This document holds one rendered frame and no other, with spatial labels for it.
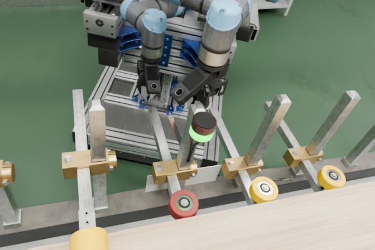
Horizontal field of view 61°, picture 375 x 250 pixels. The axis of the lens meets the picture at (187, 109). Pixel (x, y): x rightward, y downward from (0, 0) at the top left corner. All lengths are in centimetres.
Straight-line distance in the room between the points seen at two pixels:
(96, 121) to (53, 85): 182
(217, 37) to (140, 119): 131
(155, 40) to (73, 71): 167
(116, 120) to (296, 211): 129
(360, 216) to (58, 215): 90
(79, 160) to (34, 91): 168
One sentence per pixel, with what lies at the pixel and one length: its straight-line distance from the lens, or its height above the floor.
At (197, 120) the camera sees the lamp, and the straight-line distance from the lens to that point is 77.
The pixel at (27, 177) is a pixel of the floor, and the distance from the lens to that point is 205.
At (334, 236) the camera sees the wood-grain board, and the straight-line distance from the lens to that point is 102.
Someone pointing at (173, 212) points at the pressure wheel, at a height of 90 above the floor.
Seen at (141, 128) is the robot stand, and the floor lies 21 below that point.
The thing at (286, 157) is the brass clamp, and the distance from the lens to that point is 123.
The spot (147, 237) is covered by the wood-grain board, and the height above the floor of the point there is 90.
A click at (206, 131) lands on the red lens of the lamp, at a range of 76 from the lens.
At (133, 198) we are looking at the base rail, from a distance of 112.
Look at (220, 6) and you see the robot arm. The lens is 74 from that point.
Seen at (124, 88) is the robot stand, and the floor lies 21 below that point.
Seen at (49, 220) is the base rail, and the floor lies 70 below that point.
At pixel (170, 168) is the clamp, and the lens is 99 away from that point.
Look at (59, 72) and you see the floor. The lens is 266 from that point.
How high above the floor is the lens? 168
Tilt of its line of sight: 44 degrees down
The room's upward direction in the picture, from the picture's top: 14 degrees clockwise
